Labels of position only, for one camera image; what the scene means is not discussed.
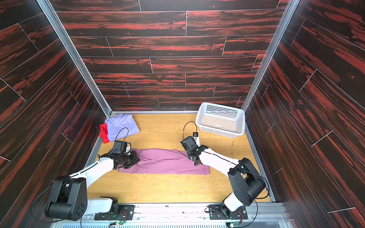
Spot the magenta t-shirt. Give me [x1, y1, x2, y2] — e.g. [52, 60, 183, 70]
[118, 149, 210, 175]

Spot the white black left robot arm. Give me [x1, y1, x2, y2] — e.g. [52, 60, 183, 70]
[44, 141, 140, 221]

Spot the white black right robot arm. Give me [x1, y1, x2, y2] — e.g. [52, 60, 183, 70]
[181, 136, 267, 216]

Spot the folded red t-shirt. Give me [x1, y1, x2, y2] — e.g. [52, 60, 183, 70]
[99, 123, 110, 143]

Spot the folded lavender t-shirt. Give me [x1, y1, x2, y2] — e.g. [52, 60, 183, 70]
[105, 114, 140, 142]

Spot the white perforated plastic basket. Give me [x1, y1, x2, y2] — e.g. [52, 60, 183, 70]
[195, 102, 245, 138]

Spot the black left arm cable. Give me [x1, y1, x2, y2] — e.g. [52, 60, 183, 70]
[30, 127, 130, 223]

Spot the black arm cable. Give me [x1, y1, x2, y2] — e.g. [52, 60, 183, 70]
[30, 127, 130, 223]
[182, 121, 270, 228]

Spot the aluminium back floor rail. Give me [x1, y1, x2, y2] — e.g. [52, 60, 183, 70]
[110, 111, 198, 116]

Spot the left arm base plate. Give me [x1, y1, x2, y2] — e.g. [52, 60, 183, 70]
[94, 204, 135, 221]

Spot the aluminium right floor rail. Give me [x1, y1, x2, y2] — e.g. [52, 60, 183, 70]
[245, 124, 276, 202]

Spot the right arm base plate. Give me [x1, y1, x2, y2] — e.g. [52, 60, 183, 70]
[204, 204, 248, 220]

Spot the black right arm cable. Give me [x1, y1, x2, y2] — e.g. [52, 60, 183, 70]
[182, 121, 270, 228]

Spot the aluminium front rail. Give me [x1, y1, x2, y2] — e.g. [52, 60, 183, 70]
[52, 202, 295, 228]

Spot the aluminium left corner post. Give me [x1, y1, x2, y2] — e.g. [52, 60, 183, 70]
[36, 0, 113, 118]

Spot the aluminium corner post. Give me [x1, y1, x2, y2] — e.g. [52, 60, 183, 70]
[241, 0, 300, 112]
[36, 0, 113, 118]

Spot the aluminium right corner post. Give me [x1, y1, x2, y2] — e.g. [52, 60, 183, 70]
[241, 0, 300, 112]

